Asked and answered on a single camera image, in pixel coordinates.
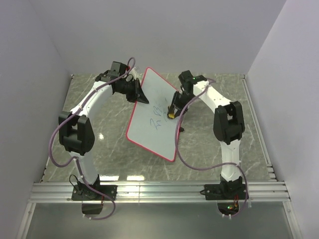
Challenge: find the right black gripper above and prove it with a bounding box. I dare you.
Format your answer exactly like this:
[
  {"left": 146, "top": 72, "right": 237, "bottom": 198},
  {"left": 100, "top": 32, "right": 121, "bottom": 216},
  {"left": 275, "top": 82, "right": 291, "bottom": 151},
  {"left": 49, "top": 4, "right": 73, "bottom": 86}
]
[{"left": 166, "top": 91, "right": 194, "bottom": 119}]

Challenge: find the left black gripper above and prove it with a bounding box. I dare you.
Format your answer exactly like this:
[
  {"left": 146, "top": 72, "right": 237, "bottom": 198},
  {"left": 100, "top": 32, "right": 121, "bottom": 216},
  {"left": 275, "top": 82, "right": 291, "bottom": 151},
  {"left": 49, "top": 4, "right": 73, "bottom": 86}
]
[{"left": 118, "top": 79, "right": 149, "bottom": 106}]

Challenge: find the yellow eraser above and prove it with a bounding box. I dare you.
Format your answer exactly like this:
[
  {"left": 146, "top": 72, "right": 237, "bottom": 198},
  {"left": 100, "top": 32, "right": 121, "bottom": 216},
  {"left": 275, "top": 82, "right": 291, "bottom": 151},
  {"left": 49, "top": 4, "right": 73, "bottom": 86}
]
[{"left": 167, "top": 111, "right": 175, "bottom": 119}]

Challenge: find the red framed whiteboard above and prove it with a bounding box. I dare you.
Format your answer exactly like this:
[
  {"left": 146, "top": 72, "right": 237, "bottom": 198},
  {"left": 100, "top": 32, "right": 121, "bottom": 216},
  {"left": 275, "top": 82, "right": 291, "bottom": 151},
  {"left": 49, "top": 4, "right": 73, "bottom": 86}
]
[{"left": 126, "top": 67, "right": 178, "bottom": 162}]

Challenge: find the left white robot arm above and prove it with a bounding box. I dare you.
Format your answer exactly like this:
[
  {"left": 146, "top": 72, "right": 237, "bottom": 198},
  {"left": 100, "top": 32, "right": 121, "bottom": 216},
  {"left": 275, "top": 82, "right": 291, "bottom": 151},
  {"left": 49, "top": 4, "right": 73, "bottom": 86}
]
[{"left": 52, "top": 64, "right": 148, "bottom": 200}]

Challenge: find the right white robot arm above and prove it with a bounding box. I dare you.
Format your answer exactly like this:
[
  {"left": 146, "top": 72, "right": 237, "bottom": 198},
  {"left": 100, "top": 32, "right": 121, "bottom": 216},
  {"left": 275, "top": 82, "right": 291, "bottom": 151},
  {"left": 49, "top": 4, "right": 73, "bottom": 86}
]
[{"left": 167, "top": 70, "right": 245, "bottom": 199}]

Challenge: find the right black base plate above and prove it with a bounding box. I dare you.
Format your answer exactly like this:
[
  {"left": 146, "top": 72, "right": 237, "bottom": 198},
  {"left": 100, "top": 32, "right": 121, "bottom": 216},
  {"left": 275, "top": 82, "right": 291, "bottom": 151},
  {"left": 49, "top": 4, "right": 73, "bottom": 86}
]
[{"left": 199, "top": 184, "right": 249, "bottom": 201}]

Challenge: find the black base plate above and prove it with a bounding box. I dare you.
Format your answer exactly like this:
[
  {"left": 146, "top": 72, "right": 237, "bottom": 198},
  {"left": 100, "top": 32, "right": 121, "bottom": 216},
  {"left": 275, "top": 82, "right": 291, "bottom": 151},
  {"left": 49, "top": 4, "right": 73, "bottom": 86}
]
[
  {"left": 199, "top": 184, "right": 249, "bottom": 201},
  {"left": 71, "top": 184, "right": 118, "bottom": 201}
]

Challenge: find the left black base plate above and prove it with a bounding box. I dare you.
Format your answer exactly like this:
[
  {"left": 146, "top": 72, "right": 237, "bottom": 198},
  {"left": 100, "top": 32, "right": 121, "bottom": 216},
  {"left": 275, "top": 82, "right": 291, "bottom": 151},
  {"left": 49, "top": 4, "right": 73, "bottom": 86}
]
[{"left": 71, "top": 184, "right": 118, "bottom": 201}]

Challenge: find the aluminium mounting rail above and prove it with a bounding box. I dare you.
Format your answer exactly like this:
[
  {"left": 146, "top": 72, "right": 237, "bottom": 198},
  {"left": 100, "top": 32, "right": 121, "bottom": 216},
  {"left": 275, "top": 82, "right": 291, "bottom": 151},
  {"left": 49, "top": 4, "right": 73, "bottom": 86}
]
[{"left": 28, "top": 181, "right": 291, "bottom": 204}]

